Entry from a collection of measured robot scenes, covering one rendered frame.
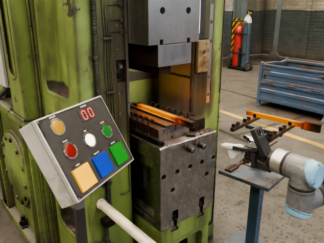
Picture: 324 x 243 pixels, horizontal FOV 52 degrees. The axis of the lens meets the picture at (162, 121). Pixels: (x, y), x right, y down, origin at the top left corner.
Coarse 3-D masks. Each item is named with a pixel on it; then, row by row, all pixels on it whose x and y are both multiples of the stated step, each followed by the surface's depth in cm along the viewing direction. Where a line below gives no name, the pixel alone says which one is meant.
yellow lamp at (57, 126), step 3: (54, 120) 104; (57, 120) 104; (54, 123) 103; (57, 123) 104; (60, 123) 105; (54, 126) 102; (57, 126) 103; (60, 126) 104; (63, 126) 105; (54, 129) 102; (57, 129) 103; (60, 129) 104; (63, 129) 105; (57, 132) 103; (60, 132) 104
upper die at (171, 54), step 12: (132, 48) 156; (144, 48) 149; (156, 48) 143; (168, 48) 145; (180, 48) 150; (132, 60) 158; (144, 60) 151; (156, 60) 144; (168, 60) 147; (180, 60) 152
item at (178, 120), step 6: (144, 108) 178; (150, 108) 174; (156, 108) 174; (162, 114) 166; (168, 114) 165; (174, 120) 160; (180, 120) 158; (186, 120) 155; (186, 126) 155; (192, 126) 153
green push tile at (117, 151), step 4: (116, 144) 122; (120, 144) 124; (108, 148) 119; (112, 148) 120; (116, 148) 121; (120, 148) 123; (124, 148) 125; (112, 152) 119; (116, 152) 120; (120, 152) 122; (124, 152) 124; (112, 156) 119; (116, 156) 120; (120, 156) 121; (124, 156) 123; (128, 156) 125; (116, 160) 119; (120, 160) 121; (124, 160) 123; (120, 164) 120
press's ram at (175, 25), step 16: (128, 0) 143; (144, 0) 134; (160, 0) 136; (176, 0) 142; (192, 0) 148; (128, 16) 145; (144, 16) 136; (160, 16) 138; (176, 16) 144; (192, 16) 150; (128, 32) 147; (144, 32) 139; (160, 32) 140; (176, 32) 146; (192, 32) 152
